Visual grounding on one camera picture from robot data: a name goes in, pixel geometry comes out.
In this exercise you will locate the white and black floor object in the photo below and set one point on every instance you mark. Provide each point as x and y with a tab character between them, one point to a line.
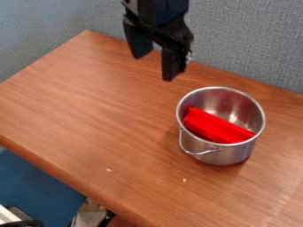
15	217

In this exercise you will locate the grey table leg bracket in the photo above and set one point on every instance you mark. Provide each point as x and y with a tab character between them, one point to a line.
92	215

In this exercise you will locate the red plastic block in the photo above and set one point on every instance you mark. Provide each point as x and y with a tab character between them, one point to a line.
213	128

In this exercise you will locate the stainless steel pot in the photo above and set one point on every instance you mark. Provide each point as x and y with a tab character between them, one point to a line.
236	107

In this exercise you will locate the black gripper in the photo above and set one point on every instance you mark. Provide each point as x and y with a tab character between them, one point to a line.
155	21

